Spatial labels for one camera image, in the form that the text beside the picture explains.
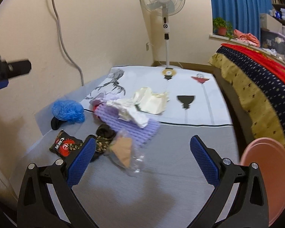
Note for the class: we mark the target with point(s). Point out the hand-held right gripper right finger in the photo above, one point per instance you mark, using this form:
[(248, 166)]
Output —
[(204, 161)]

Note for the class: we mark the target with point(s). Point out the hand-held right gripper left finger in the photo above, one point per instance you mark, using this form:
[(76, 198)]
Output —
[(82, 161)]

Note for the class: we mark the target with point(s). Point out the blue plastic bag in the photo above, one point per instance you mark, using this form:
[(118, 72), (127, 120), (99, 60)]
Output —
[(67, 111)]

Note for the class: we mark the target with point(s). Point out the purple foam sheet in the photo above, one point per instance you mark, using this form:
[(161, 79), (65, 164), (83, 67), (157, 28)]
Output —
[(133, 130)]

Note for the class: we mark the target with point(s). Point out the pink plastic bin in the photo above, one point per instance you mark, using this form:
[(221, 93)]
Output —
[(268, 178)]

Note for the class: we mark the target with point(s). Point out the white paper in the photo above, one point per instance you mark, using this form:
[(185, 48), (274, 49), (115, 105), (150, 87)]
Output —
[(130, 116)]

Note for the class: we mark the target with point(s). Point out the cream paper bag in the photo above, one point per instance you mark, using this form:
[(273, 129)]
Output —
[(154, 103)]

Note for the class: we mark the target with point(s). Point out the black snack packet red print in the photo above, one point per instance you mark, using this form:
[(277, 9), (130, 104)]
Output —
[(64, 144)]

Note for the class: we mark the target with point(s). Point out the black patterned wrapper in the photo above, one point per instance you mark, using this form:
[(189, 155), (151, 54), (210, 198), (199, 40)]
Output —
[(103, 144)]

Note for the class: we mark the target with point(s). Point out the grey foam mat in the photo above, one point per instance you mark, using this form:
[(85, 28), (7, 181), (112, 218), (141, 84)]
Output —
[(171, 152)]

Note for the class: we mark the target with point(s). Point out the dark fuzzy cloth bundle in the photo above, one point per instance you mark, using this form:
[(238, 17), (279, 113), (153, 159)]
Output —
[(105, 131)]

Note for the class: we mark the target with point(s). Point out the clear plastic bag brown card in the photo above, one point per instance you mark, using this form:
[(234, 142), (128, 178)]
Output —
[(123, 152)]

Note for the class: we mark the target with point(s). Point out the black rolled cloth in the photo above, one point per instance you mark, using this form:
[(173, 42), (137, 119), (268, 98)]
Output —
[(55, 124)]

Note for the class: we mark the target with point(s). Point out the white printed sheet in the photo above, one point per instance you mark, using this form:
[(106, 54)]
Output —
[(197, 106)]

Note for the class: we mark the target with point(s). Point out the navy starry bedspread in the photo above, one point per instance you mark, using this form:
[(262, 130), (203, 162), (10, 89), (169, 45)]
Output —
[(258, 80)]

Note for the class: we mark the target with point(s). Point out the red blanket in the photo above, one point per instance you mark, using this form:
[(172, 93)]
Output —
[(263, 60)]

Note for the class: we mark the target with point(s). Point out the white crumpled cloth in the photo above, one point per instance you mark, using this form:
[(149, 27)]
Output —
[(276, 53)]

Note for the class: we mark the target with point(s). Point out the pink folded cloth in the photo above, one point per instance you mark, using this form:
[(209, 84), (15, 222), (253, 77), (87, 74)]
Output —
[(245, 38)]

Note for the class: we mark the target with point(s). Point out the potted green plant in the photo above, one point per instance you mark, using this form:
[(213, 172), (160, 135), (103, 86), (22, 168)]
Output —
[(222, 30)]

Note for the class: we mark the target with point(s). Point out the white standing fan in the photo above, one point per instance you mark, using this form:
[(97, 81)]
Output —
[(165, 28)]

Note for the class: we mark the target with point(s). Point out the clear plastic storage box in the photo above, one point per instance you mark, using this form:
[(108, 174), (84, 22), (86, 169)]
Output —
[(273, 40)]

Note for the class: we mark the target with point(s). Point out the cardboard box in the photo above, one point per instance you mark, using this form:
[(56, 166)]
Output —
[(270, 21)]

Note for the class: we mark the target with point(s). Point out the blue curtain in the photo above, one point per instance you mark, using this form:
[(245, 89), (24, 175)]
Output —
[(237, 4)]

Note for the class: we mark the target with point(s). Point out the white wall outlet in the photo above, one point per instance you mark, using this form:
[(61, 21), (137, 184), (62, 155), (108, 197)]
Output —
[(147, 46)]

